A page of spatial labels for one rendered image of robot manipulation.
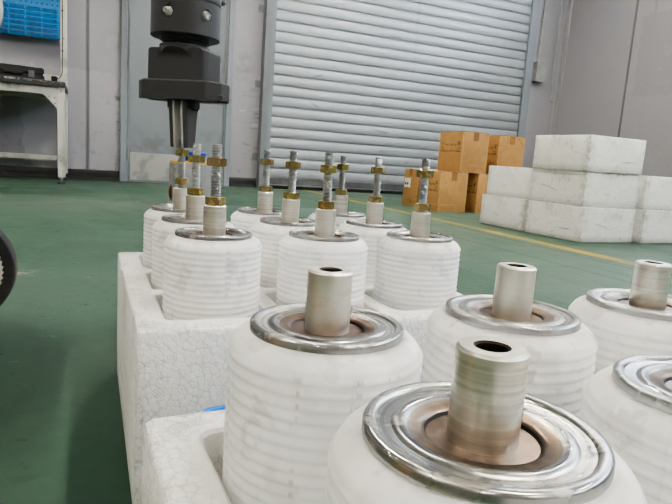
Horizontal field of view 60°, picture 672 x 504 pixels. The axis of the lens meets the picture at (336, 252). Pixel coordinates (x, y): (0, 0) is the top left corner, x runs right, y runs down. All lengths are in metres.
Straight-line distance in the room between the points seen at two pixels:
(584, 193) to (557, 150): 0.29
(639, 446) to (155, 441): 0.23
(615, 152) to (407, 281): 2.73
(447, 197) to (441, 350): 4.07
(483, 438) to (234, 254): 0.40
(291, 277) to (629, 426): 0.41
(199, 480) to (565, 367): 0.19
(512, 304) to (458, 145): 4.14
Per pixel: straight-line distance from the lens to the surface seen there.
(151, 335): 0.52
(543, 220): 3.36
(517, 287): 0.34
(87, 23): 5.78
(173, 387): 0.54
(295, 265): 0.59
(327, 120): 6.06
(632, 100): 7.00
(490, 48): 7.11
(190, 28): 0.79
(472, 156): 4.48
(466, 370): 0.18
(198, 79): 0.78
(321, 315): 0.28
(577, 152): 3.23
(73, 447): 0.74
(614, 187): 3.35
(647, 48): 7.02
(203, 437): 0.34
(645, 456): 0.25
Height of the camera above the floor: 0.33
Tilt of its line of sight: 9 degrees down
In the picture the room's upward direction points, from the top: 4 degrees clockwise
